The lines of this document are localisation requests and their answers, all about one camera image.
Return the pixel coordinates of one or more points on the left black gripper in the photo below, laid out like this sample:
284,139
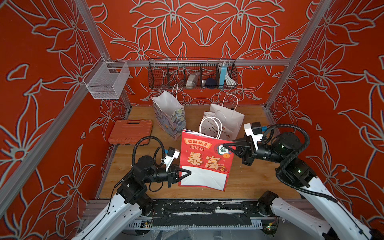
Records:
172,176

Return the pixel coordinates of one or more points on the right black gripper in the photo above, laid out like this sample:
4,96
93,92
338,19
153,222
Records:
247,153

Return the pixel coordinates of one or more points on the red RICH paper bag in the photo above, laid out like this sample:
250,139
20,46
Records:
207,159

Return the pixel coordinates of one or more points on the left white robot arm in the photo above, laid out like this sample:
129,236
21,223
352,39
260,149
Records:
129,199

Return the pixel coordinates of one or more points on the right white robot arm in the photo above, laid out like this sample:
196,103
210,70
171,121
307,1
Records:
282,144

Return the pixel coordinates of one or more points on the white happy day paper bag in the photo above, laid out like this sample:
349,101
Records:
221,121

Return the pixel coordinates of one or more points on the colourful patterned paper bag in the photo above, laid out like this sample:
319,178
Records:
170,113

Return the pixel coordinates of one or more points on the orange plastic tool case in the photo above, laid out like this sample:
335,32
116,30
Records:
129,132

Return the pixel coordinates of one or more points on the dark blue round object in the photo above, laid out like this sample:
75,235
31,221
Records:
210,83

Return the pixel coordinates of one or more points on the light blue box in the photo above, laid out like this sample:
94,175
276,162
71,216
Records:
223,72

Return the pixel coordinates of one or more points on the silver packet in basket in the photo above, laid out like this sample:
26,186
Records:
192,81

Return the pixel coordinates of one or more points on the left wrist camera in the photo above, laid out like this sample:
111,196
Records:
171,154

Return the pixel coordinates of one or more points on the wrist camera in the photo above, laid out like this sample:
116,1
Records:
253,134
171,154

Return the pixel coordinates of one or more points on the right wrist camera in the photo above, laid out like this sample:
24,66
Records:
253,134

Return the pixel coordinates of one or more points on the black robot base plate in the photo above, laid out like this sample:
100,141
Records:
168,212

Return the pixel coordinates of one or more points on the white slotted cable duct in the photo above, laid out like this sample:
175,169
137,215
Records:
147,226

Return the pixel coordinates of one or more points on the black wire wall basket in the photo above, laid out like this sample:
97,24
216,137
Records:
165,73

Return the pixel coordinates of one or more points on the white wire mesh basket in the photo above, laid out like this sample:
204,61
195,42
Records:
107,80

